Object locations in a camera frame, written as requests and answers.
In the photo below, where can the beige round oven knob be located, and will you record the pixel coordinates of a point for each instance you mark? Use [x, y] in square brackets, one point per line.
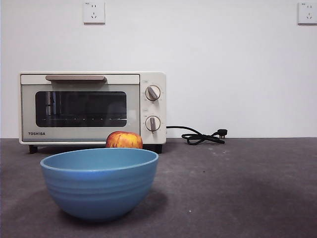
[152, 93]
[152, 123]

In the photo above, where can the red yellow apple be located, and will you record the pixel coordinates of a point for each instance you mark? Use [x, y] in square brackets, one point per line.
[123, 140]

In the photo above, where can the white wall socket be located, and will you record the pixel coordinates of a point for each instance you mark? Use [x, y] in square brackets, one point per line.
[308, 13]
[94, 12]

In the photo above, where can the blue ribbed bowl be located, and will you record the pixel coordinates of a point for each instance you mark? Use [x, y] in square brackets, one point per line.
[99, 188]

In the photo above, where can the cream Toshiba toaster oven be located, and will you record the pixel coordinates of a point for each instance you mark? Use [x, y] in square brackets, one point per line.
[153, 109]

